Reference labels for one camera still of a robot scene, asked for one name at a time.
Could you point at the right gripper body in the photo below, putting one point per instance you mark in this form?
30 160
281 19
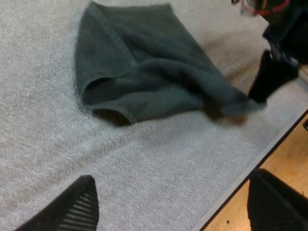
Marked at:
291 36

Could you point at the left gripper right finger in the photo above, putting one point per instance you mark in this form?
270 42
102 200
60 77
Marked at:
276 207

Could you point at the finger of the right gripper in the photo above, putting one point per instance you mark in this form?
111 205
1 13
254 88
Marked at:
269 77

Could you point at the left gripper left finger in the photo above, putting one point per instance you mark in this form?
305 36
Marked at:
79 207

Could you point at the dark grey-green towel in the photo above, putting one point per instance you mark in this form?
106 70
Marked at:
154 72

